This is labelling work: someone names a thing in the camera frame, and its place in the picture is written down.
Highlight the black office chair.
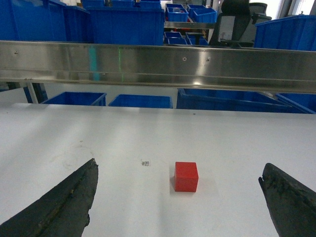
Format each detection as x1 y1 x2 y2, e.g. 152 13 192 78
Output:
208 0 272 47

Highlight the stainless steel shelf front rail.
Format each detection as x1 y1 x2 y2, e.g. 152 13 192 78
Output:
0 41 316 94

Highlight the blue bin below middle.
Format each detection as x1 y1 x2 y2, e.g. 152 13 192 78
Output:
109 94 173 109

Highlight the blue bin below left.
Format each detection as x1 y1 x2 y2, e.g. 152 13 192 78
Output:
43 92 107 106

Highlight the blue bin below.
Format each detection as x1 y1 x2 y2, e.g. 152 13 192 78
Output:
109 94 173 109
176 88 303 114
43 92 107 106

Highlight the small printed marker sticker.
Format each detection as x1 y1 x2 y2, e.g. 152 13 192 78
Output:
142 161 150 166

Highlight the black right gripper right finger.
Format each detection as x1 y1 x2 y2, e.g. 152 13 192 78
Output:
258 163 316 237

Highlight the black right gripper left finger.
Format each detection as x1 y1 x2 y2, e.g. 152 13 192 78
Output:
0 158 98 237

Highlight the blue bin below right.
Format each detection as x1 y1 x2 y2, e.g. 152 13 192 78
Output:
176 88 303 114

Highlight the blue crate at right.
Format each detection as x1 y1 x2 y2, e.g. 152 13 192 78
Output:
254 15 316 51

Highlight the large blue crate on shelf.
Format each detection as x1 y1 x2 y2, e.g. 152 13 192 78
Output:
87 6 164 46

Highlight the red magnetic cube block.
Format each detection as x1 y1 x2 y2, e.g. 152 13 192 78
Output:
174 161 199 193

